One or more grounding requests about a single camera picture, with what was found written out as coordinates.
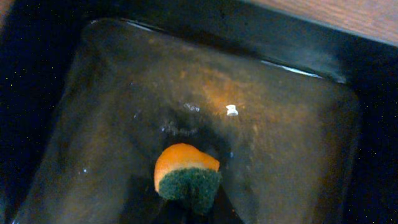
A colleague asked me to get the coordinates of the orange green sponge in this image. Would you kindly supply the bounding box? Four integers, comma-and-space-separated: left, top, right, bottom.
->
154, 143, 222, 215

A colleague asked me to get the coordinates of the black rectangular tray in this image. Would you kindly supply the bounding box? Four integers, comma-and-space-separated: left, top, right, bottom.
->
1, 1, 397, 223

